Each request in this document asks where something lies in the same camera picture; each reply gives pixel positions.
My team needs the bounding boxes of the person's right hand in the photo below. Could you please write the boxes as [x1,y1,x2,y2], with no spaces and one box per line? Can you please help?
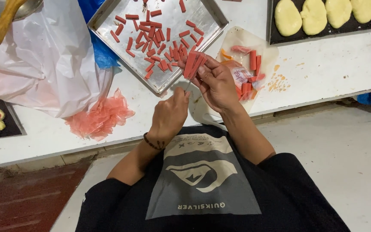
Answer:
[177,54,241,114]

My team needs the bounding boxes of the person's left hand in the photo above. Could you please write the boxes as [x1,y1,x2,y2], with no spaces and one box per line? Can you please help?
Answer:
[146,87,191,144]

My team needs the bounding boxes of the bundle of red sausage sticks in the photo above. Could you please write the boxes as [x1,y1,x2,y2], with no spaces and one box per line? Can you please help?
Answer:
[183,50,208,80]

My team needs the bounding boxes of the clear sausage packet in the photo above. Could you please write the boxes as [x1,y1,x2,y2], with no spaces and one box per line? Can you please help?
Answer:
[219,45,266,102]

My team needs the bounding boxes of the pile of cut sausage pieces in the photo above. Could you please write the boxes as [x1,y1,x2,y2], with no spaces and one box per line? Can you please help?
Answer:
[109,0,205,80]

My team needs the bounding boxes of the square metal tray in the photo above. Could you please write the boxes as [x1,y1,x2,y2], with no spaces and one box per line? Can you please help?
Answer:
[87,0,229,95]

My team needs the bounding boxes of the heap of pink sausage casings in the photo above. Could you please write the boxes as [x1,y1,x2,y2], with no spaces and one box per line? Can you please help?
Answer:
[65,88,136,142]

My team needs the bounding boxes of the white plastic cutting board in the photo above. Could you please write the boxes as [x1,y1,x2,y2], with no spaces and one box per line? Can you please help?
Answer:
[189,26,279,127]

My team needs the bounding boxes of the blue plastic bag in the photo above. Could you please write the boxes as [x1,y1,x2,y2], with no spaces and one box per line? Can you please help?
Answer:
[78,0,122,69]

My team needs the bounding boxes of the person's black printed t-shirt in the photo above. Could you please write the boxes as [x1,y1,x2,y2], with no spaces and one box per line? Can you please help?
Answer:
[75,125,351,232]

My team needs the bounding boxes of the pale yellow dough piece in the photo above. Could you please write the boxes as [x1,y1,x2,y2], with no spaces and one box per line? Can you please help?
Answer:
[325,0,352,29]
[300,0,328,36]
[350,0,371,24]
[274,0,303,37]

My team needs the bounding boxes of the white plastic bag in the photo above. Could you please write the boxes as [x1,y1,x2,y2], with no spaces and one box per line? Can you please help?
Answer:
[0,0,113,119]

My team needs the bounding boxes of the black baking tray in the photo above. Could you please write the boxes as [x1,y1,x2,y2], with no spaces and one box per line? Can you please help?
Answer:
[267,0,371,45]
[0,98,27,140]

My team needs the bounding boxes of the blue plastic object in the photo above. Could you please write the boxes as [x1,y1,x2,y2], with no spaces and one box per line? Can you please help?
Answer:
[356,92,371,106]

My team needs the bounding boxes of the dark beaded bracelet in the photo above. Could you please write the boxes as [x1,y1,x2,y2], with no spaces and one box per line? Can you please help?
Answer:
[143,132,167,151]

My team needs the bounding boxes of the metal pan with wooden handle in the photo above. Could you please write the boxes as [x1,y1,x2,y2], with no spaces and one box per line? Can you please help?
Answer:
[0,0,44,48]

